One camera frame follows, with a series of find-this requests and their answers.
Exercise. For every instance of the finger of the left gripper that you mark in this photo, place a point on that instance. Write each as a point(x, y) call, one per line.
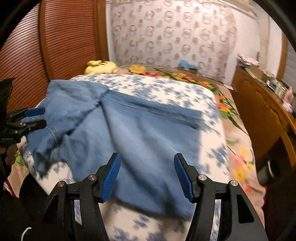
point(22, 113)
point(24, 128)

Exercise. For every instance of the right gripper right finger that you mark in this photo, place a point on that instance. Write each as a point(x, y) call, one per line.
point(238, 218)

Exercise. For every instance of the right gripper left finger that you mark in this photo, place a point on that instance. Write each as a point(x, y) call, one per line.
point(59, 211)

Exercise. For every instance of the blue denim jeans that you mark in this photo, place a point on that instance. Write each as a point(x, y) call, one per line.
point(88, 122)

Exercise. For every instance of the person's left hand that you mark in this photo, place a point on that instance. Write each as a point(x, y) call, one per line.
point(10, 154)

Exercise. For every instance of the colourful floral bed blanket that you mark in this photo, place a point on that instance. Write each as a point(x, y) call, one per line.
point(227, 151)

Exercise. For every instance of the brown louvered wooden wardrobe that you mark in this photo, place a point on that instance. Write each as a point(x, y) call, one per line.
point(54, 40)

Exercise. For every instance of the yellow pikachu plush toy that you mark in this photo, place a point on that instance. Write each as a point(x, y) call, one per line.
point(100, 67)

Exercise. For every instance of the wooden sideboard cabinet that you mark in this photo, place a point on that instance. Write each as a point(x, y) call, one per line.
point(270, 127)

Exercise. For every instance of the pink bottle on sideboard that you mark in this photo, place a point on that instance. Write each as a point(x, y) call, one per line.
point(288, 99)

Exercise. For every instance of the cardboard box on sideboard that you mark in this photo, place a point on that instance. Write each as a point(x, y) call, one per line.
point(257, 73)

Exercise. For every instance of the grey window roller blind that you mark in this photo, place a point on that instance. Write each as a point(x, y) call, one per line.
point(286, 70)

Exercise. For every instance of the stack of papers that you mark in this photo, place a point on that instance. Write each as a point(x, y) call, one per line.
point(245, 61)

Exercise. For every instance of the circle patterned sheer curtain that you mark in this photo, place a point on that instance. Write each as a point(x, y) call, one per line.
point(161, 33)

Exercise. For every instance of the beige side curtain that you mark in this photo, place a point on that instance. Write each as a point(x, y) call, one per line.
point(263, 26)

